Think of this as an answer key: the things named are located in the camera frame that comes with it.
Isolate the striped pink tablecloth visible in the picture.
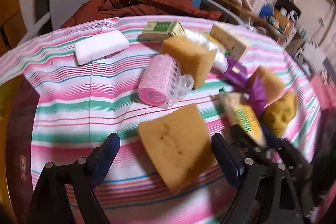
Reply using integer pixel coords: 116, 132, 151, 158
1, 16, 321, 223

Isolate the small green white box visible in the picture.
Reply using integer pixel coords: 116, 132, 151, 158
142, 20, 185, 41

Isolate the dark red jacket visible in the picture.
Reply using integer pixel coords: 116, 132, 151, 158
60, 0, 222, 28

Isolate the small yellow sponge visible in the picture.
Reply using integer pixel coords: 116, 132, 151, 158
247, 65, 285, 105

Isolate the white folded towel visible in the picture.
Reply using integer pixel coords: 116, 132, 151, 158
75, 31, 129, 65

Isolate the white plastic bag ball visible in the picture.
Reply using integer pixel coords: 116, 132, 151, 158
184, 28, 228, 73

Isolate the cream rectangular box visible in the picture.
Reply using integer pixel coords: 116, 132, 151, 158
210, 23, 252, 61

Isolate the yellow sponge cube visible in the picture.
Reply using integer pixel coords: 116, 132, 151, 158
161, 36, 217, 89

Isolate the large yellow sponge block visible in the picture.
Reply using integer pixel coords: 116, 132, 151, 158
137, 103, 215, 194

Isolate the cluttered wooden desk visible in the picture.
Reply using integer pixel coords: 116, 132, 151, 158
213, 0, 305, 56

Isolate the yellow sponge with holes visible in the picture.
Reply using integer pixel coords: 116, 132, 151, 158
260, 91, 297, 137

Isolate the gold metal tin box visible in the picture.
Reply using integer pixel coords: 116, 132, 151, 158
1, 75, 40, 223

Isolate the red quilted blanket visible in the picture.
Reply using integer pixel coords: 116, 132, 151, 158
310, 74, 336, 110

